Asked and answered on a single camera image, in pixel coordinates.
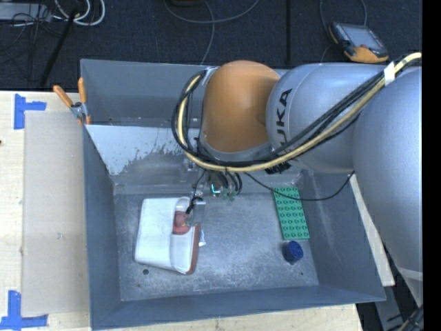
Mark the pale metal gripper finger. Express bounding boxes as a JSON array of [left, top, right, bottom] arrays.
[[189, 198, 207, 248]]

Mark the grey metal bin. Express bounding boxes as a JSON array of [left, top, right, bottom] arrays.
[[79, 59, 387, 331]]

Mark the green studded flat block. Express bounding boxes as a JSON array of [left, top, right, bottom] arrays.
[[271, 185, 311, 241]]

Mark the small blue cap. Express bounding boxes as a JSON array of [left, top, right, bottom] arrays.
[[281, 240, 305, 266]]

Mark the brown cardboard board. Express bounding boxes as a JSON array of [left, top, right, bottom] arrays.
[[20, 110, 91, 319]]

